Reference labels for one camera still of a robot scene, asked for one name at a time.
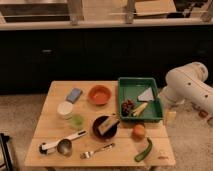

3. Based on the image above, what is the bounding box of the dark brown bowl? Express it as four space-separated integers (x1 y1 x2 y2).
92 115 119 140

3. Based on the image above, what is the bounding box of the silver metal fork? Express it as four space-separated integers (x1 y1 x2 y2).
80 143 115 159

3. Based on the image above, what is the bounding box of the white paper cup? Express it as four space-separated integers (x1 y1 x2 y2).
57 101 73 119

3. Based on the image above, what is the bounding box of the white handled citrus squeezer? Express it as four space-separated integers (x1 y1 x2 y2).
39 130 87 154

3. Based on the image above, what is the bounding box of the wooden folding table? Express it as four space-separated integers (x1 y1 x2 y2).
25 81 176 168

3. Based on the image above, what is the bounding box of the green cucumber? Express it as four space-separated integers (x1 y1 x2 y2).
134 138 153 162

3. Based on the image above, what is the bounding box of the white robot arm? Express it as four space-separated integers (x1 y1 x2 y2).
158 62 213 127

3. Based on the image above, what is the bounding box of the silver metal measuring cup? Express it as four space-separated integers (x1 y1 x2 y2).
57 139 72 156

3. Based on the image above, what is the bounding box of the blue sponge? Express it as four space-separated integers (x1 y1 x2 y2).
66 88 83 104

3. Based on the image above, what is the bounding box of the dark red grape bunch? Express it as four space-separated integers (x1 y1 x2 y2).
121 99 135 116

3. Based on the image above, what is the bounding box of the pale yellow corn cob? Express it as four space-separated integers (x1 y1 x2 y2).
132 102 148 117

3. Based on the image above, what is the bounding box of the orange plastic bowl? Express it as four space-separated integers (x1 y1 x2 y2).
88 85 111 105

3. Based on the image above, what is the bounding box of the green plastic tray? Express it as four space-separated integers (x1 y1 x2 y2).
118 77 163 122

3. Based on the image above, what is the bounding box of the black stand on floor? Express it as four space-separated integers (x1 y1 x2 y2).
0 133 14 171

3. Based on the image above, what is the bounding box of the yellow brown sponge block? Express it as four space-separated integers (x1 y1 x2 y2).
98 116 119 135

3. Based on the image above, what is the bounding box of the orange peach fruit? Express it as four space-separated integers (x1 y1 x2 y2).
132 124 146 139

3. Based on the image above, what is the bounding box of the light green plastic cup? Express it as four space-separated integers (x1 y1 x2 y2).
70 114 84 130

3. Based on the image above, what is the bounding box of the dark cabinet counter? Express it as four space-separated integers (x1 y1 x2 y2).
0 19 213 94

